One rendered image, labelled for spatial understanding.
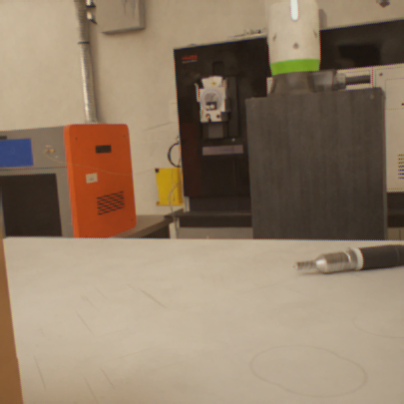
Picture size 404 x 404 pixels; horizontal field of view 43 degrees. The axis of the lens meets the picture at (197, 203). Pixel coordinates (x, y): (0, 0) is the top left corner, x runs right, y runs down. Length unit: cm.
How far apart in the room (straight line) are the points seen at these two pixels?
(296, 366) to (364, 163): 93
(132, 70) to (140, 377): 332
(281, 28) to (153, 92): 225
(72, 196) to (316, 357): 147
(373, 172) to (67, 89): 292
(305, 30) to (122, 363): 110
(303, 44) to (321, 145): 26
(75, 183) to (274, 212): 75
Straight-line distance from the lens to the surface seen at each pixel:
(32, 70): 408
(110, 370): 41
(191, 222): 221
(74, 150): 180
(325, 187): 129
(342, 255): 62
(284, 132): 130
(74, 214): 181
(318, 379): 38
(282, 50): 137
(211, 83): 213
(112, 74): 371
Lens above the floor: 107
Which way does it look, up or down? 7 degrees down
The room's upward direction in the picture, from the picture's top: 4 degrees counter-clockwise
